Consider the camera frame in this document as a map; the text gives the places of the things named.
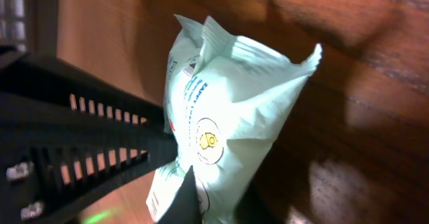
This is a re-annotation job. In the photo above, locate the grey plastic mesh basket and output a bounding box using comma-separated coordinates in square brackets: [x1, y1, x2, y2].
[1, 0, 58, 56]

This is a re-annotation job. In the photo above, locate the teal white snack packet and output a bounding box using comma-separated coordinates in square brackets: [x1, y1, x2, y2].
[146, 16, 322, 223]

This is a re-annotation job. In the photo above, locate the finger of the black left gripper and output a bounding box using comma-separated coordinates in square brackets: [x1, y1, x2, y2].
[13, 54, 164, 130]

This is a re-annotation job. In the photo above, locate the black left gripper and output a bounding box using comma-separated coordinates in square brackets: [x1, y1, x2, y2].
[1, 46, 177, 223]

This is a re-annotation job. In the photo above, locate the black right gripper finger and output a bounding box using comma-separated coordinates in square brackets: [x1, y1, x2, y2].
[157, 166, 202, 224]

